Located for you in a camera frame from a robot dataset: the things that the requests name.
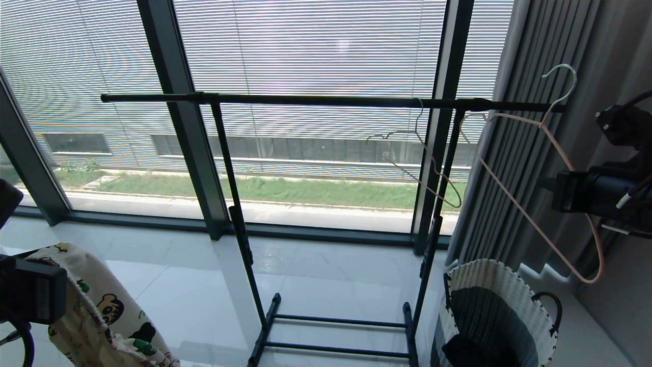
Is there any black garment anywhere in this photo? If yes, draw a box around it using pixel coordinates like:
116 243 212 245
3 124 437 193
442 333 521 367

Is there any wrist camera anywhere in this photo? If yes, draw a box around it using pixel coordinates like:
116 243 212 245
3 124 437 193
0 178 24 230
594 104 645 150

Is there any cream printed garment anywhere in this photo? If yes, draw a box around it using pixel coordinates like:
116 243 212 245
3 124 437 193
24 242 180 367

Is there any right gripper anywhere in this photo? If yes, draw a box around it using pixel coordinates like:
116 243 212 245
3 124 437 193
539 163 640 216

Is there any brown curtain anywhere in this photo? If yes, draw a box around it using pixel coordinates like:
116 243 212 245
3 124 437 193
447 0 652 279

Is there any black clothes rack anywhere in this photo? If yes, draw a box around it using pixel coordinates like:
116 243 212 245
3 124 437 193
100 92 567 367

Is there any white laundry basket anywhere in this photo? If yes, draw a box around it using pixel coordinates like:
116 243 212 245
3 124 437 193
430 258 564 367

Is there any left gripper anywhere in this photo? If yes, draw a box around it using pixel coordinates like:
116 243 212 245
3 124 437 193
0 254 68 326

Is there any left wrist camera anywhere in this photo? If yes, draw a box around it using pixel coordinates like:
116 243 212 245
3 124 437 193
0 178 24 230

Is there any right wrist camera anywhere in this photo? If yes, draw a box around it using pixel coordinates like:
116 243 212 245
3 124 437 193
594 104 645 150

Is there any pink clothes hanger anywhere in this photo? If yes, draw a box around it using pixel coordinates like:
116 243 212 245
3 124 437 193
366 98 463 210
458 63 606 285

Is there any window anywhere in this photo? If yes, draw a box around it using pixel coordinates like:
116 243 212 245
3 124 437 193
0 0 516 250

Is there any black cable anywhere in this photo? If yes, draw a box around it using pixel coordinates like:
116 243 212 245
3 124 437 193
0 319 36 367

